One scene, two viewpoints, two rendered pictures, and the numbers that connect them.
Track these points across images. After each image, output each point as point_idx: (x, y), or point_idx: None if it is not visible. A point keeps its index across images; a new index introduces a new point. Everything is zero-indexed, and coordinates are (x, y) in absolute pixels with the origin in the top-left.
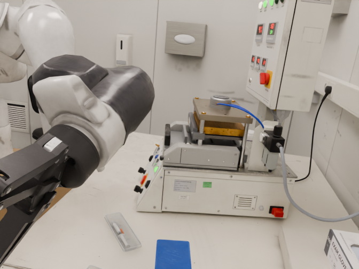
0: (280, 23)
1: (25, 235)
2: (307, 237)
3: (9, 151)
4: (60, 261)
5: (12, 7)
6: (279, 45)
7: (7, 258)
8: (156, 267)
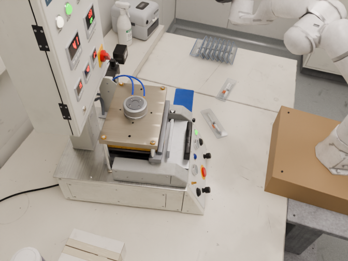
0: (93, 0)
1: (270, 127)
2: (97, 103)
3: (322, 145)
4: (241, 110)
5: (320, 0)
6: (99, 17)
7: (268, 113)
8: (191, 104)
